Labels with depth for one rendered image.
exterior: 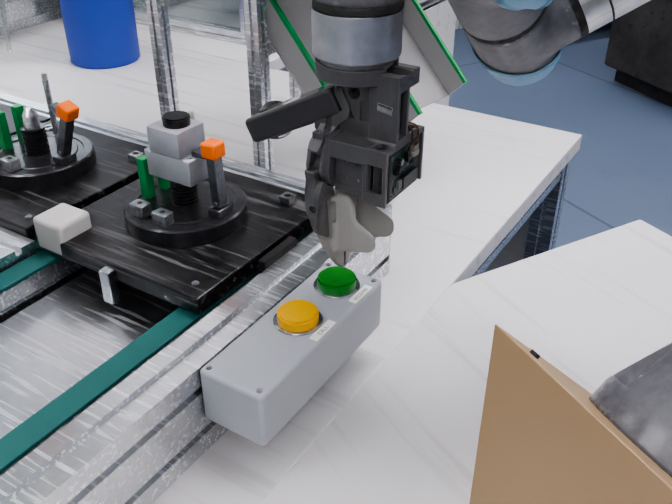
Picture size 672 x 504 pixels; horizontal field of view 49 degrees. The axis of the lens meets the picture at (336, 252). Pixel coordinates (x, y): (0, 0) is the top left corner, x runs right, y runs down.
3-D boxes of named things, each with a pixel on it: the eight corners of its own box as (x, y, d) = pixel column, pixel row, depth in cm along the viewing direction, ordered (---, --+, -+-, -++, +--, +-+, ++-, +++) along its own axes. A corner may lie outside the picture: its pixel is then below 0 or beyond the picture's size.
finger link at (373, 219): (383, 278, 73) (386, 194, 68) (331, 261, 75) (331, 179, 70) (398, 263, 75) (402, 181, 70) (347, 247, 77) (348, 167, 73)
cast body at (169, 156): (217, 173, 84) (212, 114, 80) (191, 188, 81) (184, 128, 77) (162, 156, 88) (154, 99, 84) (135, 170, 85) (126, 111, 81)
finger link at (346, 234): (367, 294, 70) (369, 208, 65) (314, 275, 73) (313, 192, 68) (383, 278, 73) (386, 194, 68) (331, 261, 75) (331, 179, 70)
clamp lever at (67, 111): (75, 155, 95) (80, 106, 90) (63, 160, 93) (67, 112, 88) (55, 139, 96) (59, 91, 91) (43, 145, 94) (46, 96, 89)
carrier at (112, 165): (173, 167, 102) (162, 78, 96) (29, 244, 85) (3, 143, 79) (55, 130, 113) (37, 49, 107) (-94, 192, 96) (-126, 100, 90)
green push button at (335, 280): (363, 288, 77) (363, 272, 76) (343, 307, 75) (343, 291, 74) (330, 276, 79) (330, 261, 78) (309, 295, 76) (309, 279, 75)
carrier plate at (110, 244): (329, 215, 91) (329, 199, 90) (199, 315, 74) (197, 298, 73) (181, 169, 102) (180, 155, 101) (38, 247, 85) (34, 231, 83)
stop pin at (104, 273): (121, 299, 80) (115, 268, 78) (113, 305, 79) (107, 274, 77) (112, 295, 81) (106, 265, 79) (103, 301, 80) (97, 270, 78)
